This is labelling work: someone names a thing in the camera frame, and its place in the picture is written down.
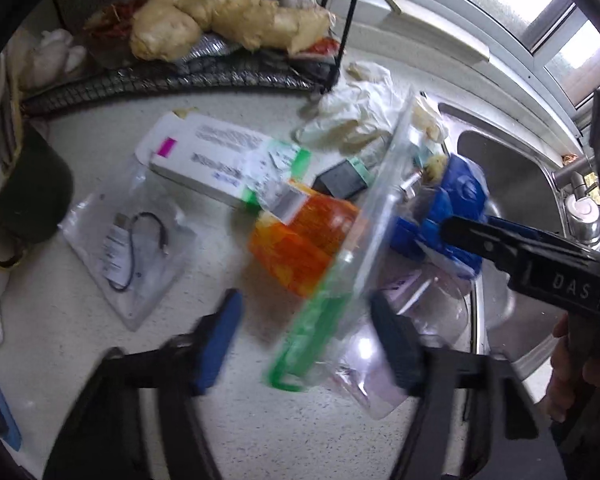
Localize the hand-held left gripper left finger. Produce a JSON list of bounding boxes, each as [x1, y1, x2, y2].
[[42, 287, 246, 480]]

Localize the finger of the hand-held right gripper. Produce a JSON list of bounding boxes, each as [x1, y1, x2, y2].
[[440, 215, 600, 286], [487, 216, 566, 241]]

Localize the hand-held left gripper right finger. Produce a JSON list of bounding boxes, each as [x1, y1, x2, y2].
[[367, 290, 568, 480]]

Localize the blue plastic packet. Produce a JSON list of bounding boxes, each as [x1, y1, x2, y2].
[[390, 152, 491, 278]]

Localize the clear green-sealed zip bag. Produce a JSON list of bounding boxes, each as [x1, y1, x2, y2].
[[267, 90, 473, 421]]

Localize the white rubber glove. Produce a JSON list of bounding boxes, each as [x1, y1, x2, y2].
[[295, 60, 406, 153]]

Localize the person's right hand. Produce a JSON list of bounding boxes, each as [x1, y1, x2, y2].
[[545, 312, 600, 418]]

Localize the steel sink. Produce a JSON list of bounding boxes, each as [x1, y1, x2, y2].
[[437, 102, 600, 371]]

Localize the steel faucet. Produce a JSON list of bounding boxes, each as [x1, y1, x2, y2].
[[552, 155, 600, 247]]

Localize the orange plastic packet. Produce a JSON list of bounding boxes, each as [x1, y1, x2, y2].
[[247, 192, 361, 298]]

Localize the small black box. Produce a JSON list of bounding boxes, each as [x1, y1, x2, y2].
[[312, 157, 373, 201]]

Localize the small orange and white box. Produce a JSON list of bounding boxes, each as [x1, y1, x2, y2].
[[260, 180, 315, 223]]

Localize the white medicine box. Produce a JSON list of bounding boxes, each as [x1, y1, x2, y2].
[[135, 110, 313, 211]]

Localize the ginger root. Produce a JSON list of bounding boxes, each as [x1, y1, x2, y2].
[[130, 0, 331, 61]]

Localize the white garlic cloves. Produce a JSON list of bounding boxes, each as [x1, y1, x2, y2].
[[20, 27, 88, 90]]

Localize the dried red chilies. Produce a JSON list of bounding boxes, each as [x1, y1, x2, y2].
[[85, 2, 146, 40]]

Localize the clear bag with black cable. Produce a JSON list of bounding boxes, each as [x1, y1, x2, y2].
[[60, 165, 198, 331]]

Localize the window frame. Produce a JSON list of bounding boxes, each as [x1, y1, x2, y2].
[[325, 0, 600, 126]]

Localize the black wire basket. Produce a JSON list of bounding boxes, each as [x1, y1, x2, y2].
[[20, 0, 368, 117]]

